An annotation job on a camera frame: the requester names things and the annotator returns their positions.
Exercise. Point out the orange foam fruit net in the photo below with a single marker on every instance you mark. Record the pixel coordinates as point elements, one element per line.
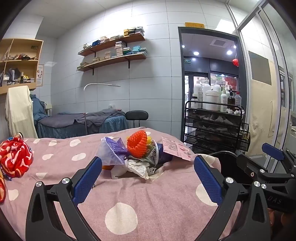
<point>136,143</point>

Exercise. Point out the black stool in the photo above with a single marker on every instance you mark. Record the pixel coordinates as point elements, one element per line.
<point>136,115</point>

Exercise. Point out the wall poster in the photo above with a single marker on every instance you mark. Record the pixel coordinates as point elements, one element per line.
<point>39,75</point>

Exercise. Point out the row of small boxes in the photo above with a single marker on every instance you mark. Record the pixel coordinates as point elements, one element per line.
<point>134,30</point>

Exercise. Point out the cream cloth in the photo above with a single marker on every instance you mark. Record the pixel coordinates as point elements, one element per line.
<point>19,111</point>

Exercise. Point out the yellow sign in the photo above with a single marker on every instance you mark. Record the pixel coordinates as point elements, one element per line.
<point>194,25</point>

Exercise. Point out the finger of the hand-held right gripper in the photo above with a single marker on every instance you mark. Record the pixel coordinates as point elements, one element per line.
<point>274,151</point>
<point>249,165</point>

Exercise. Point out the paper covered glass partition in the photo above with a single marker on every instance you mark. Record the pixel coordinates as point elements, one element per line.
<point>261,104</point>

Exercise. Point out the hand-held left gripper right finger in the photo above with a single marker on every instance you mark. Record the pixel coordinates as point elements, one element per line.
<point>208,180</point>

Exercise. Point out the grey blanket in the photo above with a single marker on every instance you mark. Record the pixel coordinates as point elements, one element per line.
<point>97,118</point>

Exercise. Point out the red hanging ornament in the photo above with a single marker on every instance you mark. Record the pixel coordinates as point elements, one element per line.
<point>235,62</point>

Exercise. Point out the white floor lamp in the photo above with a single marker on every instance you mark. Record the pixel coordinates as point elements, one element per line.
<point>99,84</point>

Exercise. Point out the dark brown trash bin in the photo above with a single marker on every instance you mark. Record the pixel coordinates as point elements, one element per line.
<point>229,164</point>

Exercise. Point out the orange peel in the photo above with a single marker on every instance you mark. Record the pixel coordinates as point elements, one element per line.
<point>107,166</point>

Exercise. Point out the white plastic bag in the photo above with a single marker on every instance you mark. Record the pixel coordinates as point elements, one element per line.
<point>136,168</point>

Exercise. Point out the pink polka dot blanket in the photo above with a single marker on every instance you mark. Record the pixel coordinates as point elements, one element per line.
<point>138,192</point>

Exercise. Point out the purple plastic bag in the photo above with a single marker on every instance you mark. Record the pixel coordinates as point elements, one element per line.
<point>111,150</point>

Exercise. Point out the yellow foam fruit net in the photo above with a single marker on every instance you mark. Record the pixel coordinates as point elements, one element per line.
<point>149,140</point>

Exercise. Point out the wooden wall shelf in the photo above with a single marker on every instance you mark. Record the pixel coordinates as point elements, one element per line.
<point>111,60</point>
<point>111,44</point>

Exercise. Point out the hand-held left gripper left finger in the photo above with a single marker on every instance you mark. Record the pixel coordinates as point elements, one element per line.
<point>89,178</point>

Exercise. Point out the black door frame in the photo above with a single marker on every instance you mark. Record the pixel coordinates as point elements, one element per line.
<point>181,92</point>

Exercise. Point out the pink packet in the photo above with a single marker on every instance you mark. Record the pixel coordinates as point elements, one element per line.
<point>173,148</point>

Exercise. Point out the purple paper cup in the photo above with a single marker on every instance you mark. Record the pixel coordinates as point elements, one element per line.
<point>164,155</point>

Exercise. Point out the cluster of toiletry bottles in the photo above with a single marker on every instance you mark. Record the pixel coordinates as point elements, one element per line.
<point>211,99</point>

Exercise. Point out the ceiling air vent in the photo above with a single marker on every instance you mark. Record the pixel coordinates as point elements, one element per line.
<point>218,42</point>

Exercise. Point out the person's right hand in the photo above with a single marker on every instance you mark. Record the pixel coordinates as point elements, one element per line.
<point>271,219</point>

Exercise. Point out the red patterned cloth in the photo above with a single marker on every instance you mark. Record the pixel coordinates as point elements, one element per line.
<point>13,157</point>

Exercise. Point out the wooden cubby cabinet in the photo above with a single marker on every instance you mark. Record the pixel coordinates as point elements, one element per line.
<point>39,51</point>

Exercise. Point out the wooden wall shelves with boxes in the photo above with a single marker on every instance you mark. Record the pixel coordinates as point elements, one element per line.
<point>119,47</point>

